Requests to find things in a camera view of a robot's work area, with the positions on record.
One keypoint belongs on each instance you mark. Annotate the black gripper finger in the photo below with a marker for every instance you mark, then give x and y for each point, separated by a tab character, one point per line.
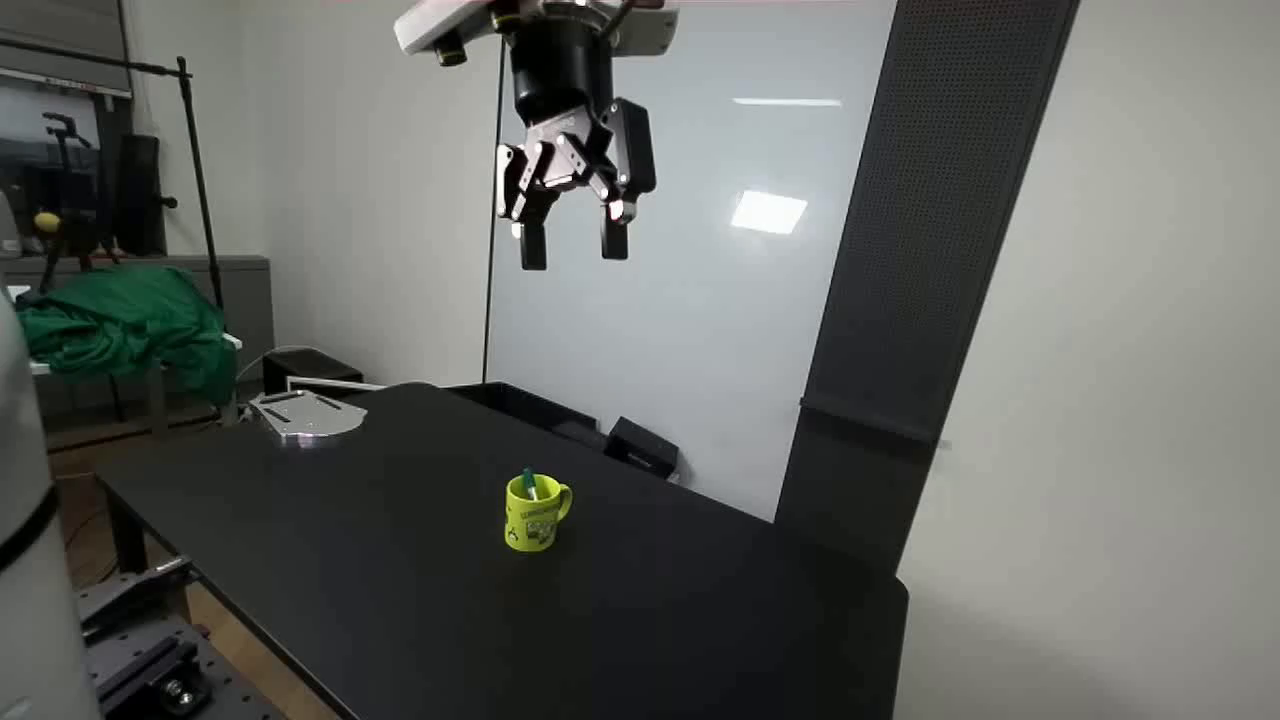
532	234
612	234

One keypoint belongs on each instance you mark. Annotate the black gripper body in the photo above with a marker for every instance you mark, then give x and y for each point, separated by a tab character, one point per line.
561	65

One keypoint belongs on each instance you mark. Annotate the green capped marker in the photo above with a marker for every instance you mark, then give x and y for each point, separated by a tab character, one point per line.
528	477

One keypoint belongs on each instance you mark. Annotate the yellow-green mug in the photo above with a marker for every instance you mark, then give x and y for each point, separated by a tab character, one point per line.
528	518

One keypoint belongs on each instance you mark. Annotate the large whiteboard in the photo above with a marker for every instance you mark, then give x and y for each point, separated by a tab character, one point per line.
723	267

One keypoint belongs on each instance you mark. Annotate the small black box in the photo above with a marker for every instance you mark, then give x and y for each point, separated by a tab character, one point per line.
641	445

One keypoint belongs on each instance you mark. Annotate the black square box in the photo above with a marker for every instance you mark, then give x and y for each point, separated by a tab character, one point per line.
310	364

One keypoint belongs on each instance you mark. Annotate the grey round plate device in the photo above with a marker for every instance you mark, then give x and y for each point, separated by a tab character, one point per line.
310	419

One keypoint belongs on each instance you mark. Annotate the grey cabinet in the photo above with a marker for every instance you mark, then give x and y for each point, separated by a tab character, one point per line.
241	302

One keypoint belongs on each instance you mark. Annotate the dark grey pillar panel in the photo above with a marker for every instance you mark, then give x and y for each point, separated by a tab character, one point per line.
922	267

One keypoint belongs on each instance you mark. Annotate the black tripod pole stand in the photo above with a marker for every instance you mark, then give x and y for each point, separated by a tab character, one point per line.
197	173

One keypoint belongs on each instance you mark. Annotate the green cloth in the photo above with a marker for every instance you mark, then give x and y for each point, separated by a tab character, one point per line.
121	327

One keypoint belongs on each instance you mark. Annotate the yellow ball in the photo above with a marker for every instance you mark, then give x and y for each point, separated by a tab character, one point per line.
46	223

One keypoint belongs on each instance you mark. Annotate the black table leg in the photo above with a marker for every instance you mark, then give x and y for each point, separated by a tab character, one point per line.
125	533

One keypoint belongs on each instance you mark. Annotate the metal optical breadboard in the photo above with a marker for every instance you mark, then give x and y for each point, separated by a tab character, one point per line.
160	653

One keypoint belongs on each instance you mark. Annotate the white wrist camera mount plate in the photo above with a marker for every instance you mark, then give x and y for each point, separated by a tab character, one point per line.
441	23

